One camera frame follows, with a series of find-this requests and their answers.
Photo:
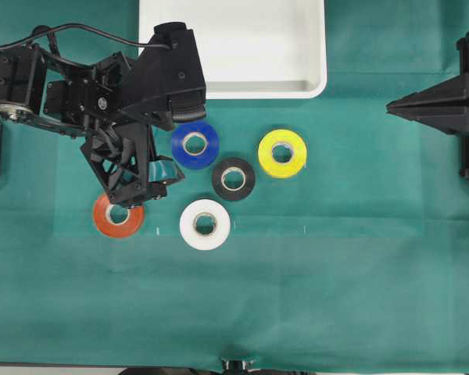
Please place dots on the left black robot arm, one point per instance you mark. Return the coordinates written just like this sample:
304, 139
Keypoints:
44, 91

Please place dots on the green table cloth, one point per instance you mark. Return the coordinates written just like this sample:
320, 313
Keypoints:
360, 263

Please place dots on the black tape roll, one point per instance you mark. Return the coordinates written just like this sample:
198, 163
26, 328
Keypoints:
233, 179

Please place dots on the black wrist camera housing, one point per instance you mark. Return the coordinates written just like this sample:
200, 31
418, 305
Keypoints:
166, 85

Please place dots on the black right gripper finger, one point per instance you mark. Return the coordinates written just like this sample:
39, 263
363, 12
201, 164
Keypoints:
449, 120
449, 91

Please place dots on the yellow tape roll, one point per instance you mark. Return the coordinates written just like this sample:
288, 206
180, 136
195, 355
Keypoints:
282, 153

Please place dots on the white plastic tray case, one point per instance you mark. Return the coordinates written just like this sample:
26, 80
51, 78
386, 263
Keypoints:
251, 49

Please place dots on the white tape roll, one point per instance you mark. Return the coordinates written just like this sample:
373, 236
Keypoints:
205, 224

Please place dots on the left gripper black finger teal tape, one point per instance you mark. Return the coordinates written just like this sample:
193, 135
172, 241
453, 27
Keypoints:
163, 171
136, 194

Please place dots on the blue tape roll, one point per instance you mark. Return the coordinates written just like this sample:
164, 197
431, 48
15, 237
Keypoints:
195, 145

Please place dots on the orange tape roll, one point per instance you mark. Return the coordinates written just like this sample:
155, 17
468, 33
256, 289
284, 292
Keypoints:
115, 221

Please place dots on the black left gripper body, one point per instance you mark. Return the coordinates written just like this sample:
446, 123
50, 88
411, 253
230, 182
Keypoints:
85, 104

